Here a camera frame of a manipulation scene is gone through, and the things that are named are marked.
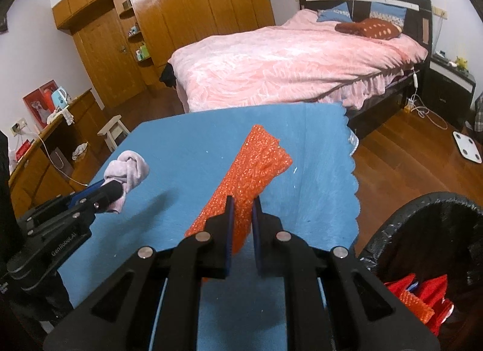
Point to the pink quilt bed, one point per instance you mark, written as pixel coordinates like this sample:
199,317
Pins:
301,60

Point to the red poster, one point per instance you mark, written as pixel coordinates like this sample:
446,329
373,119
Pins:
40,104

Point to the right blue pillow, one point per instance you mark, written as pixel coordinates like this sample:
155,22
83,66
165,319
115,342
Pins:
393,14

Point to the wooden side cabinet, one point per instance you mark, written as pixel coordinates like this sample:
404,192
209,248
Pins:
62,159

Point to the red cloth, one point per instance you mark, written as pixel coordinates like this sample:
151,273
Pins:
432,292

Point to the black white nightstand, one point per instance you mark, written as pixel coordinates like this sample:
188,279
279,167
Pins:
448,91

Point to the left blue pillow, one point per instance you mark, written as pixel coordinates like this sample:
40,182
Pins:
339,13

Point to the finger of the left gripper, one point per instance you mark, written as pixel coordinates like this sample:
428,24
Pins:
58,205
69,229

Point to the grey sock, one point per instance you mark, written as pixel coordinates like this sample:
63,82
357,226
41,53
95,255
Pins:
129,170

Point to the blue table cloth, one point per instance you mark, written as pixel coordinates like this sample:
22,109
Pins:
295,157

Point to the blue pillow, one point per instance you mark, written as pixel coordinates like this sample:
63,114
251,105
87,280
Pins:
393,14
339,13

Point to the black bed headboard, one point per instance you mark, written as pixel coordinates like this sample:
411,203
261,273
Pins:
416,15

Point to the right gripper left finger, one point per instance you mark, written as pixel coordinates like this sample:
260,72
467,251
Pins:
151,302

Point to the black lined trash bin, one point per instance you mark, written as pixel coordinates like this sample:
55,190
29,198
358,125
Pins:
436,234

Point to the wooden wardrobe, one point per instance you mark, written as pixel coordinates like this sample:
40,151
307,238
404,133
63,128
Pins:
125,44

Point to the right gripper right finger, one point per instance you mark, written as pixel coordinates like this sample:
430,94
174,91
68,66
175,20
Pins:
332,301

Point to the blue electric kettle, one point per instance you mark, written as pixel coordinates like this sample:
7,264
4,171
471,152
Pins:
60,98

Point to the yellow plush toy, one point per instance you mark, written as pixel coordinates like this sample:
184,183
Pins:
461,63

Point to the brown dotted pillow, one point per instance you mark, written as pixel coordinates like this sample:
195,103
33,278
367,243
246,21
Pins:
370,28

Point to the orange bubble wrap sheet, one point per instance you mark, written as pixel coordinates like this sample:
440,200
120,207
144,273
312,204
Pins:
416,306

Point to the small wooden stool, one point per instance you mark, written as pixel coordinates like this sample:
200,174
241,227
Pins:
114,132

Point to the white bathroom scale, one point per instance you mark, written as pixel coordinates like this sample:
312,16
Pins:
467,147

